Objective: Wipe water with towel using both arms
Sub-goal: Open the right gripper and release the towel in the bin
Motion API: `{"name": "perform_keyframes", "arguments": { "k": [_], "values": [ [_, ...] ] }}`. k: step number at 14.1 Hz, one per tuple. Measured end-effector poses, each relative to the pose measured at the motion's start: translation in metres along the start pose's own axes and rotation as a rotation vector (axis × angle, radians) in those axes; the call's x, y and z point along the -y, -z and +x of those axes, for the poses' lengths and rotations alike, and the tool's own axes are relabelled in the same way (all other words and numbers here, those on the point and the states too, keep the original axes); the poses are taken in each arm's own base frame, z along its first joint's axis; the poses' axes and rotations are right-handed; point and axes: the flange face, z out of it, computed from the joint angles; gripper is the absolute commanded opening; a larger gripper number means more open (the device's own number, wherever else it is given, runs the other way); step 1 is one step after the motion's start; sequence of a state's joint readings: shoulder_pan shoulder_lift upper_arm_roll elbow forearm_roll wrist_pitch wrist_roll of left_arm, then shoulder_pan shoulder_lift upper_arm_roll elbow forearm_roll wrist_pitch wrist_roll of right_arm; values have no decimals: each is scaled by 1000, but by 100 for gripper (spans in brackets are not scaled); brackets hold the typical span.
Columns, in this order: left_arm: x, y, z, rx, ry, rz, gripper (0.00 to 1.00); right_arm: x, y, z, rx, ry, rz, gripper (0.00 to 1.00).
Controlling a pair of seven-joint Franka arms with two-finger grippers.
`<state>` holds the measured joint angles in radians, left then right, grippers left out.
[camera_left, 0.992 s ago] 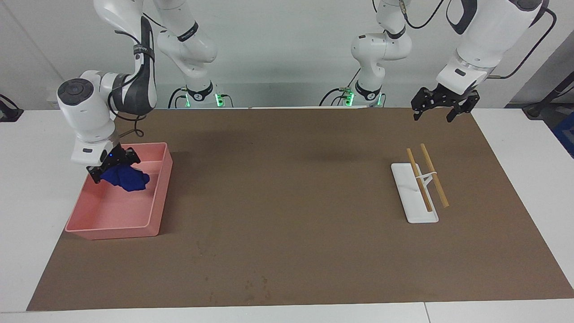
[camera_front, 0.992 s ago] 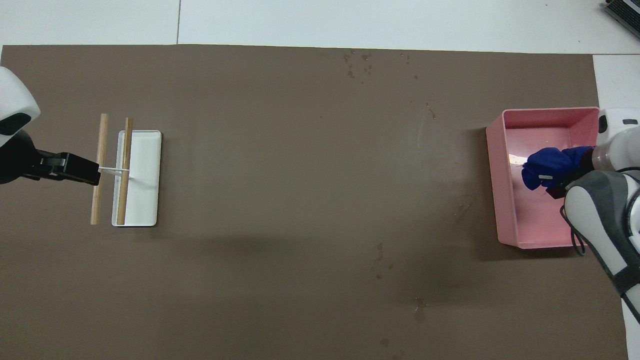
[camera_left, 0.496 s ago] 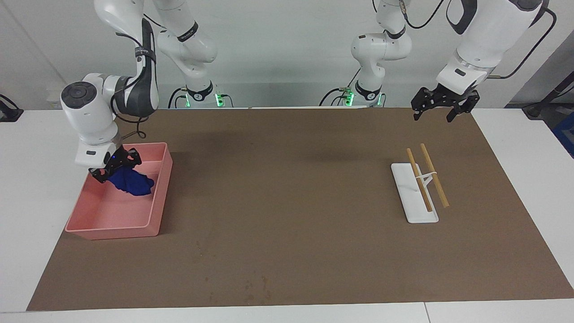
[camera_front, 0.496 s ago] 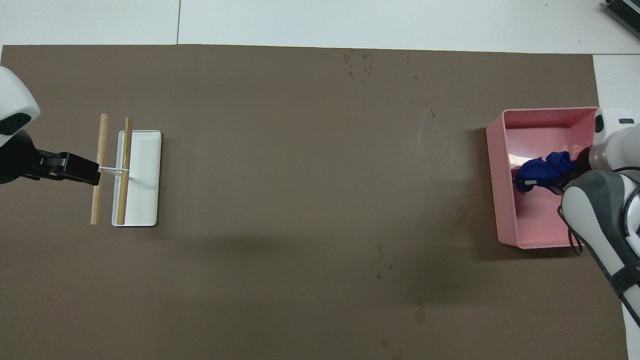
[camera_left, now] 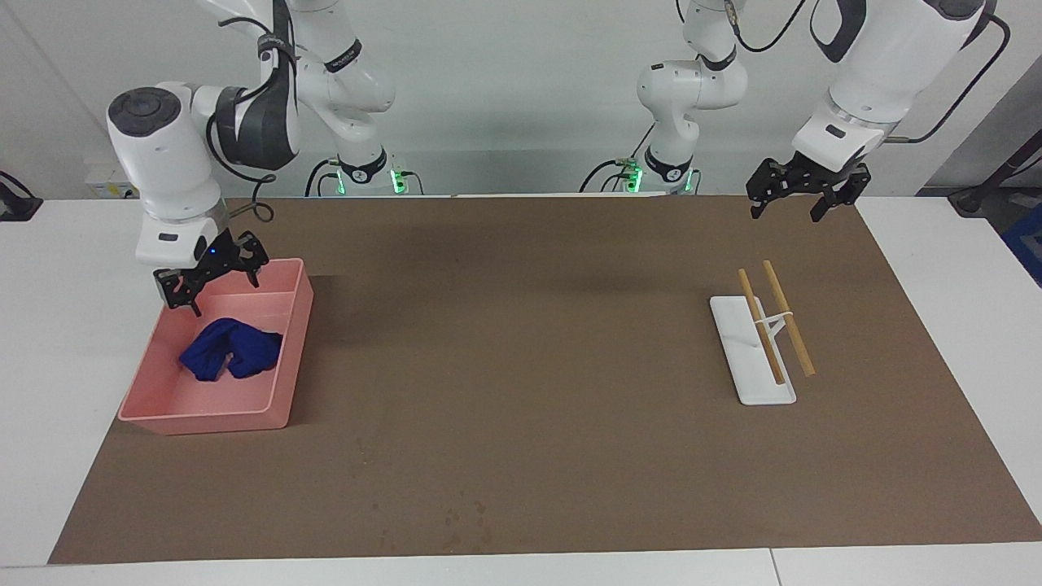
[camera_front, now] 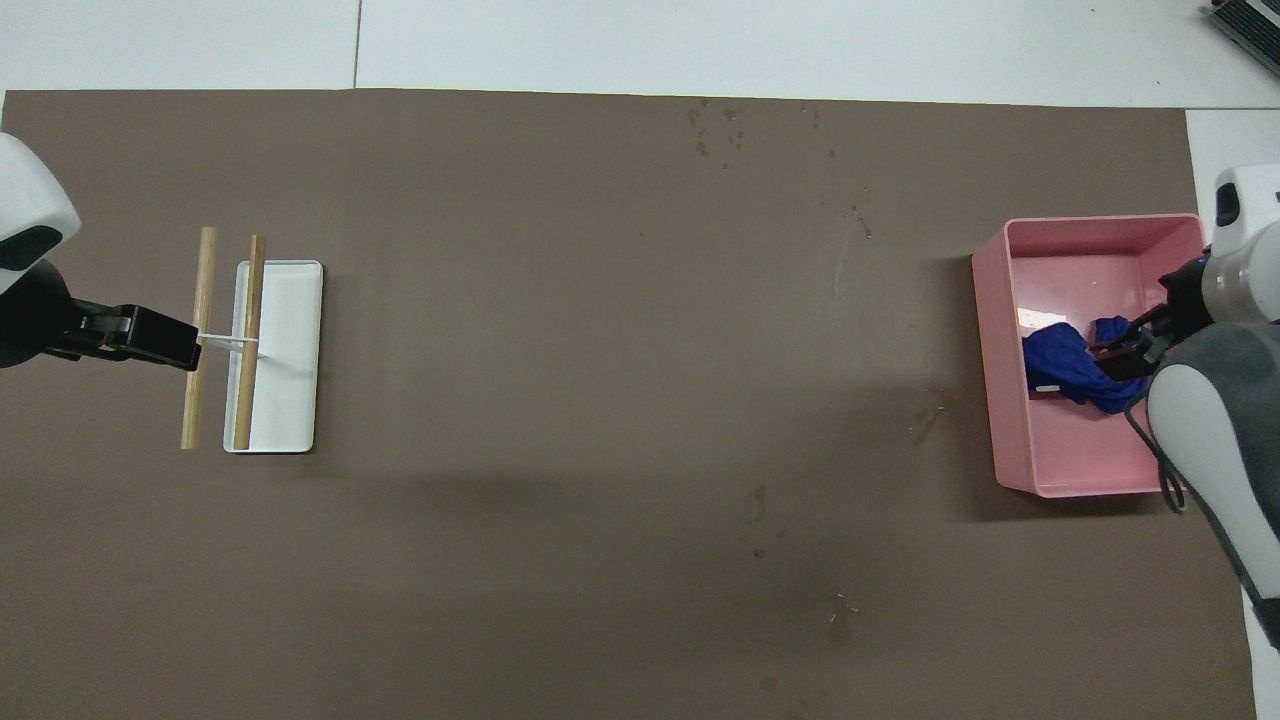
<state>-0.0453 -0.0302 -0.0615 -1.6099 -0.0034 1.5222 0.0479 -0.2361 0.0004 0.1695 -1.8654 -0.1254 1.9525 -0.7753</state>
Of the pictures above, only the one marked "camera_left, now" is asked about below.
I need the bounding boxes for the brown table mat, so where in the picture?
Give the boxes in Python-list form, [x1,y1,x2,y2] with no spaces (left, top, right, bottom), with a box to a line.
[47,194,1042,565]

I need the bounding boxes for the white towel rack base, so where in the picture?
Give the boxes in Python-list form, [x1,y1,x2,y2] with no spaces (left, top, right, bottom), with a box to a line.
[709,295,798,406]

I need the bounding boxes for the blue towel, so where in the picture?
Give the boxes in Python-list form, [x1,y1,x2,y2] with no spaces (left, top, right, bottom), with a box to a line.
[179,317,284,383]

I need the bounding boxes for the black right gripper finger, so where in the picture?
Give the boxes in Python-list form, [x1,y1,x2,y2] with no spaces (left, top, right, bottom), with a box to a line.
[238,230,269,289]
[155,269,203,318]

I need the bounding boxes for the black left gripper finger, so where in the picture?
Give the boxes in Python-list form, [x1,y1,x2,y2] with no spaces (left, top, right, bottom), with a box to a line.
[810,165,872,223]
[746,159,795,219]

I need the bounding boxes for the white power strip box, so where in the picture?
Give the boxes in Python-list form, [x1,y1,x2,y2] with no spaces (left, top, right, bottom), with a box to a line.
[85,167,138,199]

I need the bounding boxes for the black left base cable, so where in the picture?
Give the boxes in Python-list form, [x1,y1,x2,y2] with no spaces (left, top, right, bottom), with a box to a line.
[580,122,656,194]

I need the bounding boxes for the black clamp base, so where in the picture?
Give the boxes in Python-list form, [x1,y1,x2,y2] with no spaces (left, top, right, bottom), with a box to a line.
[0,171,43,222]

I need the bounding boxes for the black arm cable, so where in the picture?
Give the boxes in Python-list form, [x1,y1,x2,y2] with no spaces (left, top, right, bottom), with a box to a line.
[205,0,298,222]
[729,0,1013,146]

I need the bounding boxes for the blue crate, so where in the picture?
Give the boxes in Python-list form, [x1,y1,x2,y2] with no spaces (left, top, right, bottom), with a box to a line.
[1001,203,1042,287]

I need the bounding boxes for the black stand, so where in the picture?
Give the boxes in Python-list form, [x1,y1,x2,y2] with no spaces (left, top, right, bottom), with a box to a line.
[948,130,1042,216]

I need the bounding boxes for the pink plastic bin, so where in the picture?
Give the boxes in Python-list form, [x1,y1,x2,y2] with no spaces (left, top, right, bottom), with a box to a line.
[118,258,315,436]

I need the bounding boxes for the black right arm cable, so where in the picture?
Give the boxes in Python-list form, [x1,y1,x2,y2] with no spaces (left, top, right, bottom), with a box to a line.
[205,0,298,222]

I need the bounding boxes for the wooden rod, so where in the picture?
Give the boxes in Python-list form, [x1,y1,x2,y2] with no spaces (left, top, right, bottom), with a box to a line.
[762,260,817,378]
[738,269,789,386]

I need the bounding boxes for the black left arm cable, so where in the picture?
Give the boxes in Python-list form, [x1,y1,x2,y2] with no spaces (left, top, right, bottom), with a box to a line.
[729,0,1013,146]

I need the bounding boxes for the black base cable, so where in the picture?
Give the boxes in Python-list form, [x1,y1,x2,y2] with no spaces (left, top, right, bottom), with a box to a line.
[580,122,656,194]
[304,159,339,198]

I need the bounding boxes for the black right base cable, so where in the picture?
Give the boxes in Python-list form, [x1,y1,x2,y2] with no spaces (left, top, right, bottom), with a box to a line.
[304,159,339,198]

